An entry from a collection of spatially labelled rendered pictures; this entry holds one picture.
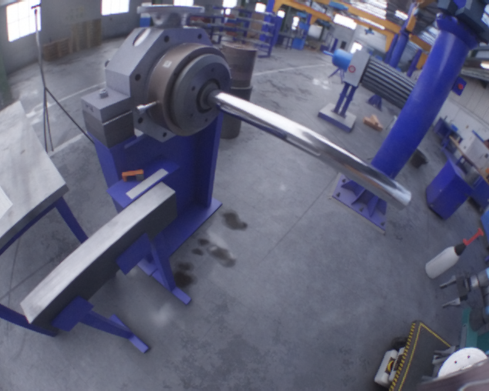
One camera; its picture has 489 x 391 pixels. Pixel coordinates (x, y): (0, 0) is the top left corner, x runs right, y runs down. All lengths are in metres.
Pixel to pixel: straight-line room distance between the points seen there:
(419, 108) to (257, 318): 2.10
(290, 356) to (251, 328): 0.32
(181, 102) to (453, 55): 2.06
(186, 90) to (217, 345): 1.31
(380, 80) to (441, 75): 2.03
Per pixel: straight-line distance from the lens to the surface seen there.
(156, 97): 0.75
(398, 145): 2.21
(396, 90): 4.04
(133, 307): 1.48
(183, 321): 1.41
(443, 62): 2.16
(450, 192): 3.72
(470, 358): 0.91
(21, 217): 0.90
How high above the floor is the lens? 1.39
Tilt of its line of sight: 46 degrees down
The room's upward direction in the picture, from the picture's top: 16 degrees clockwise
